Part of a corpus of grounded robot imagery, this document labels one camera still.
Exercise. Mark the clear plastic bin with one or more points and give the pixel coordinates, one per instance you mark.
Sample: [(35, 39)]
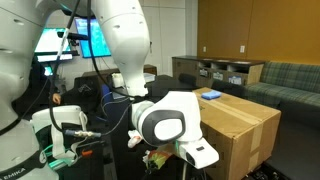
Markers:
[(149, 77)]

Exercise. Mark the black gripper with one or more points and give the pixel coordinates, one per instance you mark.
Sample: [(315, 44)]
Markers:
[(191, 171)]

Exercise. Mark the black camera on mount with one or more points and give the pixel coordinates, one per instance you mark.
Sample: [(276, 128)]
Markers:
[(73, 36)]

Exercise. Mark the wooden desk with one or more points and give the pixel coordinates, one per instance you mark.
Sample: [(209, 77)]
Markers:
[(96, 74)]

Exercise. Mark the ochre wrist camera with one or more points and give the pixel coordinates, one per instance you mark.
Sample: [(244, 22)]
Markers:
[(160, 159)]

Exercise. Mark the white wall outlet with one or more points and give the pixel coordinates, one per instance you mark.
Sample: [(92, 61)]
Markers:
[(242, 49), (204, 49)]

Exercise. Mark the white box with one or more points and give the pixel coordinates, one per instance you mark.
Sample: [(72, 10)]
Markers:
[(117, 80)]

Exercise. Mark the wooden cabinet with bins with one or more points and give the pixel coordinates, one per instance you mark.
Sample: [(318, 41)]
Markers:
[(226, 66)]

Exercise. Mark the wide wall monitor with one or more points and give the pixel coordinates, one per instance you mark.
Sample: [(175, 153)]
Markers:
[(103, 40)]

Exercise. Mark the black backpack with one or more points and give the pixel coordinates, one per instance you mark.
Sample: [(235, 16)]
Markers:
[(83, 95)]

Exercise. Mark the white cabinet label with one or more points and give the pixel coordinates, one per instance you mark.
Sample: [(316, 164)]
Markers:
[(235, 80), (218, 76), (203, 72)]

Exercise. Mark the small wall monitor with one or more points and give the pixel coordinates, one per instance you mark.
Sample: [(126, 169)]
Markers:
[(50, 41)]

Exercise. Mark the white VR headset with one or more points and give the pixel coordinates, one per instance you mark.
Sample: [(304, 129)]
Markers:
[(56, 115)]

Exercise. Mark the blue rectangular object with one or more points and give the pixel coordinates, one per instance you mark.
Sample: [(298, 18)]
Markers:
[(105, 90)]

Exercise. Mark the black chair back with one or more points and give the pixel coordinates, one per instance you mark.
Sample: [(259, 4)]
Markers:
[(186, 80), (228, 89)]

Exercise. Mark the small orange clip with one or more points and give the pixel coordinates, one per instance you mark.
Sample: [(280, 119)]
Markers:
[(87, 153)]

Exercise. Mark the large cardboard box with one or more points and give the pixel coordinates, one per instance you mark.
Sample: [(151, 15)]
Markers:
[(240, 126)]

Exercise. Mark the person in dark clothes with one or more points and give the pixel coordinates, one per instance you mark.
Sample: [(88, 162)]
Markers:
[(36, 86)]

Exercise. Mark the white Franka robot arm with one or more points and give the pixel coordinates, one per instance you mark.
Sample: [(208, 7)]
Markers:
[(126, 40)]

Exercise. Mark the green plaid sofa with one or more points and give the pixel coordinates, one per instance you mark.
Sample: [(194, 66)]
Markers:
[(286, 86)]

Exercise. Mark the blue sponge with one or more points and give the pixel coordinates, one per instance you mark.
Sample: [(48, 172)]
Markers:
[(211, 95)]

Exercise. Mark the grey flat device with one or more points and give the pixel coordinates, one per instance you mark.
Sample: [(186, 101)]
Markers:
[(118, 96)]

